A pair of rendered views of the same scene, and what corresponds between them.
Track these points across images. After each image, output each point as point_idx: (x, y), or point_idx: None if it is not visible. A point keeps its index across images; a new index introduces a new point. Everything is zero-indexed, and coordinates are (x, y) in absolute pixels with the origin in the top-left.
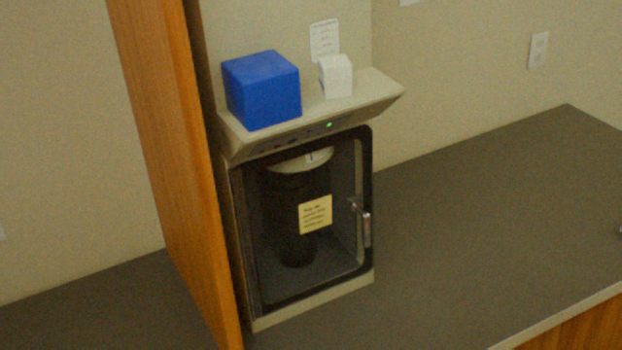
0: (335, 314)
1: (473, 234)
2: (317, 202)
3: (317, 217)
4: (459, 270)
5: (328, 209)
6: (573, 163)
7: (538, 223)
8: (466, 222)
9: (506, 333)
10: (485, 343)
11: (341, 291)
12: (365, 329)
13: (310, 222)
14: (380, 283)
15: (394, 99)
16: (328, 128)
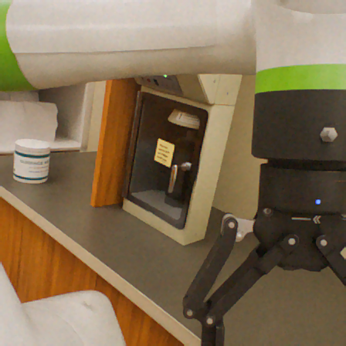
0: (147, 232)
1: (269, 295)
2: (167, 144)
3: (164, 155)
4: (217, 283)
5: (170, 154)
6: None
7: (322, 340)
8: (283, 293)
9: (155, 300)
10: (141, 288)
11: (165, 230)
12: (138, 241)
13: (161, 155)
14: (183, 248)
15: (194, 75)
16: (172, 86)
